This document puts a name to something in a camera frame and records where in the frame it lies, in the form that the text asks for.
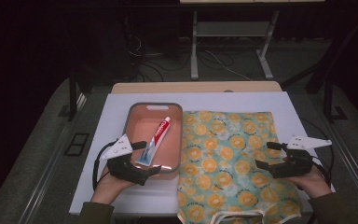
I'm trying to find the white and red toothpaste tube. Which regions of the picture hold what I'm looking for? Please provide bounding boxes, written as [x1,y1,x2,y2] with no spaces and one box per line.
[135,116,172,167]

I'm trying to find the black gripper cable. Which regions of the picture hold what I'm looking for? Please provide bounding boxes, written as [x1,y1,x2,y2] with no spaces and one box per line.
[301,118,336,188]
[91,140,119,190]

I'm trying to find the orange print cloth bag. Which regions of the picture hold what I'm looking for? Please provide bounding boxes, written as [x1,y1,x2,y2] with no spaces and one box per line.
[176,110,304,224]

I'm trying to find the grey metal desk frame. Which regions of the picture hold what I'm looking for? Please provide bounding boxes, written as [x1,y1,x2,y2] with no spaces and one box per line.
[189,10,280,81]

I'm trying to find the pink basin with grey rim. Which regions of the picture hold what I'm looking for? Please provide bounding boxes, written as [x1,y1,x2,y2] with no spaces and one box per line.
[122,102,184,181]

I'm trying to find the bundle of floor cables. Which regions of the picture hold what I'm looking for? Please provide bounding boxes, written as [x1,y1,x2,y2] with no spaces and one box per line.
[127,34,253,82]

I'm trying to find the person's right hand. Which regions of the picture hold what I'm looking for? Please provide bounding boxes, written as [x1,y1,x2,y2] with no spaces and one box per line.
[282,157,333,199]

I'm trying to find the black metal stand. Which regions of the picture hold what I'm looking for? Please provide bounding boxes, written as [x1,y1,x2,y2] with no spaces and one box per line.
[68,68,94,122]
[323,71,349,123]

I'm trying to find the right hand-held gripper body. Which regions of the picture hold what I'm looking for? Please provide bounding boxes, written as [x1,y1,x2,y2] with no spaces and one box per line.
[268,133,333,179]

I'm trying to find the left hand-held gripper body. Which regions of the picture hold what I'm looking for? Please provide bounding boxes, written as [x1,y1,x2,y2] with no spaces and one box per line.
[101,133,148,187]

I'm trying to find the wooden table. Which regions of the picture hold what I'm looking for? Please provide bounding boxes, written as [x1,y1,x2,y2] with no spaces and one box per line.
[111,81,283,94]

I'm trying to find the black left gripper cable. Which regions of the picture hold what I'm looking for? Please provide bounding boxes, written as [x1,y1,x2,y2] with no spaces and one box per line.
[91,140,119,190]

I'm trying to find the white board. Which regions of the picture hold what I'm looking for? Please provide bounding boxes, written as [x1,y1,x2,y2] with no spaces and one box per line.
[69,91,337,217]

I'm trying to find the person's left hand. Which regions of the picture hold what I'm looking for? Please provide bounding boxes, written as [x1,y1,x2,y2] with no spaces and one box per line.
[90,166,136,205]

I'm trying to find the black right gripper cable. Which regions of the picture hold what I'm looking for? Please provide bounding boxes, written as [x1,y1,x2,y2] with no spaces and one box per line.
[301,118,336,188]

